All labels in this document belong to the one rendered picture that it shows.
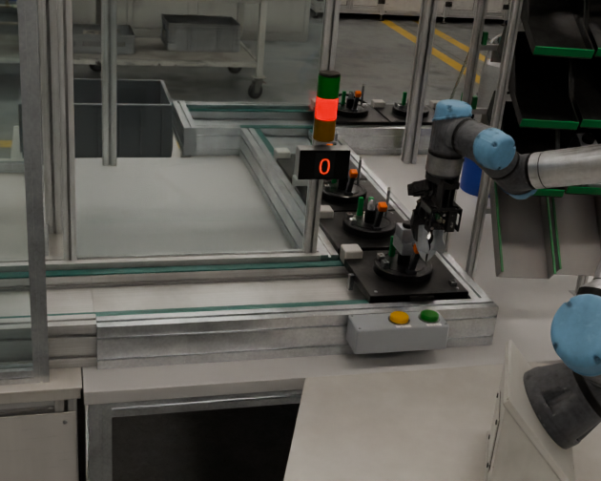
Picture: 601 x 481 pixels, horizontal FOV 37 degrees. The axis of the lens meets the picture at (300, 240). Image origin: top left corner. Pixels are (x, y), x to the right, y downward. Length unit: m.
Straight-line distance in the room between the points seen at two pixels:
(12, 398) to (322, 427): 0.61
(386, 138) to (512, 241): 1.22
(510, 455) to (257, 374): 0.58
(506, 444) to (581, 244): 0.83
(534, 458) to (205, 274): 0.92
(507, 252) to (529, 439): 0.72
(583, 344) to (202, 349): 0.81
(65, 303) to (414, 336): 0.77
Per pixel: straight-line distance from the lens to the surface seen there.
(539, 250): 2.24
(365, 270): 2.15
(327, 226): 2.37
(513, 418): 1.57
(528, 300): 2.40
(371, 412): 1.84
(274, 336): 1.95
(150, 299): 2.07
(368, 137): 3.32
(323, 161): 2.10
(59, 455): 1.97
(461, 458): 1.76
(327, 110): 2.07
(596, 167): 1.82
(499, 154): 1.80
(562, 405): 1.63
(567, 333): 1.51
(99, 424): 1.92
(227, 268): 2.15
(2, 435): 1.94
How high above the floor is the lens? 1.88
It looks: 24 degrees down
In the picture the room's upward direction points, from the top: 5 degrees clockwise
